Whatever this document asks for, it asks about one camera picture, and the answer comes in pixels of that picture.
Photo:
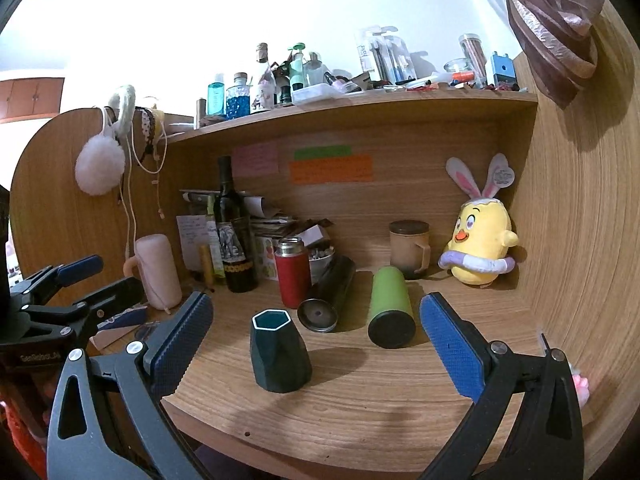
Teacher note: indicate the clear cylindrical jar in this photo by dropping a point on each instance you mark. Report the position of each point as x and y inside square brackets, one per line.
[474, 56]

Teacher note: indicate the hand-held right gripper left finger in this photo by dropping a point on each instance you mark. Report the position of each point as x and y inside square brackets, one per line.
[181, 342]

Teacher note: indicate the brown lidded mug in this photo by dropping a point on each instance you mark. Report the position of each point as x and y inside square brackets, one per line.
[409, 250]

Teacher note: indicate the wooden wall cabinet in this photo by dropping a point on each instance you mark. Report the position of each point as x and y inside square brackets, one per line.
[31, 97]

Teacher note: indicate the yellow chick plush toy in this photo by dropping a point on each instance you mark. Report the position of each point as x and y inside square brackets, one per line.
[480, 240]

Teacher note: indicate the blue liquid bottle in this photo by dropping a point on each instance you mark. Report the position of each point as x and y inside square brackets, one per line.
[216, 97]

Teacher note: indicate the pink fluffy item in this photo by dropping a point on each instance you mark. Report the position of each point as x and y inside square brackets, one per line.
[580, 385]

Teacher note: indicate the dark green hexagonal cup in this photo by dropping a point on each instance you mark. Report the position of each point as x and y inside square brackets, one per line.
[280, 355]

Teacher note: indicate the green sticky note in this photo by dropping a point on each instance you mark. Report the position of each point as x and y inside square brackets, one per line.
[322, 152]

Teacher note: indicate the yellow tube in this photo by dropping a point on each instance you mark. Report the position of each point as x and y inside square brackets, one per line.
[206, 264]

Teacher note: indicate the blue pencil sharpener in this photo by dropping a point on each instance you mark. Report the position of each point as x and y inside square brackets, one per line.
[501, 71]

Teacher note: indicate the red cloth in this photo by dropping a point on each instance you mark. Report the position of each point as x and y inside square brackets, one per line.
[20, 420]

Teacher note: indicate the white handwritten note card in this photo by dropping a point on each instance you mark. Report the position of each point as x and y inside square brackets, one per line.
[192, 240]

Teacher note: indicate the brown pleated fabric hat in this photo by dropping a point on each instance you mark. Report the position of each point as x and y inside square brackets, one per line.
[550, 30]

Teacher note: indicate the white plastic tray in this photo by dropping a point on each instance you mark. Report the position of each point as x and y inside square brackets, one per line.
[312, 94]

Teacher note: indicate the dark wine bottle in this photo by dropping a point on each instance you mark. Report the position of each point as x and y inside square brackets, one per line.
[234, 240]

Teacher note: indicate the orange capped marker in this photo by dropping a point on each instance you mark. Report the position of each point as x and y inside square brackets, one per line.
[457, 76]

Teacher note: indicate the glass bottle with blue beads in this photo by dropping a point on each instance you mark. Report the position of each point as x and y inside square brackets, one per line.
[238, 97]

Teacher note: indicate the pink sticky note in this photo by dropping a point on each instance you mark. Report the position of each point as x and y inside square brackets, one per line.
[255, 158]

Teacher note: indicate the black thermos flask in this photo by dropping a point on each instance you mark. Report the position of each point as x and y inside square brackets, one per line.
[330, 292]

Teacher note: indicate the short glass jar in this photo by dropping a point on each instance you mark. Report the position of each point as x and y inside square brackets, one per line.
[457, 67]

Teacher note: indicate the wooden desk hutch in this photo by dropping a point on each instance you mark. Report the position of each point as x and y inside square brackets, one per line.
[400, 205]

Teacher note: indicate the green tumbler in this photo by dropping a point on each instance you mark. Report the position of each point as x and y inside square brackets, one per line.
[391, 305]

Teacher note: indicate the corked glass bottle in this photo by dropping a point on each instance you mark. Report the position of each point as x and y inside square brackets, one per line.
[263, 82]

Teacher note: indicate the stack of papers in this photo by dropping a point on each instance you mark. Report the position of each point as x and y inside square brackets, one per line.
[272, 220]

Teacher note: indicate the toothbrush package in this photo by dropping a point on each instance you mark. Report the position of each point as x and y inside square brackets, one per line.
[372, 55]
[401, 59]

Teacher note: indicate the floral printed box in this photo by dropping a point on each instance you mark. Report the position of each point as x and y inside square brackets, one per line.
[265, 260]

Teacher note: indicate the brown cylinder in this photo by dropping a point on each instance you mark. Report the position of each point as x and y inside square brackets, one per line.
[201, 108]

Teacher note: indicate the red thermos flask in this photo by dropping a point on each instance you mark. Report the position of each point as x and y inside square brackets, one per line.
[292, 275]

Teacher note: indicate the blue and white box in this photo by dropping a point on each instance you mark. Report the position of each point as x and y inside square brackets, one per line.
[124, 318]

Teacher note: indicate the white fluffy earmuffs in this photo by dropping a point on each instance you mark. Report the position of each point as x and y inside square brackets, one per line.
[102, 155]

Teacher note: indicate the green pump bottle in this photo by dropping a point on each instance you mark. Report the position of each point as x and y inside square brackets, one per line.
[297, 67]

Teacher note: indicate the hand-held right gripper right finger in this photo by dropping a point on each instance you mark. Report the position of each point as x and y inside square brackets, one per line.
[452, 342]

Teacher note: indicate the pink cylindrical mug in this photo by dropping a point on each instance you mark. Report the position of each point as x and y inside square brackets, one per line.
[159, 270]

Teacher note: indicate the black lace headband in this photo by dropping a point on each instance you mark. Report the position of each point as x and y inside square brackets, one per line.
[146, 132]

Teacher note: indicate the metal bowl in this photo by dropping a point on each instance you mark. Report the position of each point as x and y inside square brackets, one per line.
[320, 256]

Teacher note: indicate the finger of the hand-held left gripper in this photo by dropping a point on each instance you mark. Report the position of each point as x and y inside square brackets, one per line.
[80, 266]
[116, 294]

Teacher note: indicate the clear plastic bottle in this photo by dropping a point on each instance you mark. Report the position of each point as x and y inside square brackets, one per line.
[314, 69]

